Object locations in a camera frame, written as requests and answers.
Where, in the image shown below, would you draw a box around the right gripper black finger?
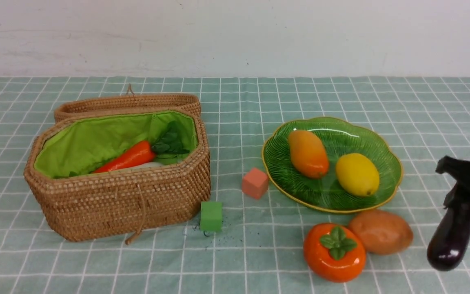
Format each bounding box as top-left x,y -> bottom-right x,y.
443,186 -> 470,216
436,156 -> 470,191

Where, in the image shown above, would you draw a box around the dark purple eggplant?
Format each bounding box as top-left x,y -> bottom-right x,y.
427,192 -> 470,272

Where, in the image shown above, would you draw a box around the brown potato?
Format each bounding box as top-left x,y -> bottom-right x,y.
347,209 -> 413,255

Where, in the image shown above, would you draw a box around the yellow lemon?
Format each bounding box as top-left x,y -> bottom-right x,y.
335,153 -> 380,197

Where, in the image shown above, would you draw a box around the orange persimmon green calyx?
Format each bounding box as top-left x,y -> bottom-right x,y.
303,223 -> 367,283

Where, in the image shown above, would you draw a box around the orange yellow mango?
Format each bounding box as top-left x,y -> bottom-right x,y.
288,129 -> 330,179

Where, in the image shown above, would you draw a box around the orange carrot green leaves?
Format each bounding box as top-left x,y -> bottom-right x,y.
93,121 -> 189,174

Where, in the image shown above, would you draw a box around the white radish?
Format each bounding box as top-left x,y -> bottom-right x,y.
128,162 -> 164,169

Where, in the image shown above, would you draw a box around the green glass leaf plate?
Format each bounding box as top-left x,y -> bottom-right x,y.
261,116 -> 403,214

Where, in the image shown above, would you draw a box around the orange foam cube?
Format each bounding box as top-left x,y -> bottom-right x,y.
241,168 -> 269,200

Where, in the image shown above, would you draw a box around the green foam cube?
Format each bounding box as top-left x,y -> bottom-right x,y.
200,201 -> 223,232

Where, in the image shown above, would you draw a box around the woven wicker basket lid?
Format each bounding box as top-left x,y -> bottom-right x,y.
53,84 -> 202,122

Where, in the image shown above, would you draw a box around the woven wicker basket green lining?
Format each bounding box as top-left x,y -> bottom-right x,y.
24,107 -> 211,244

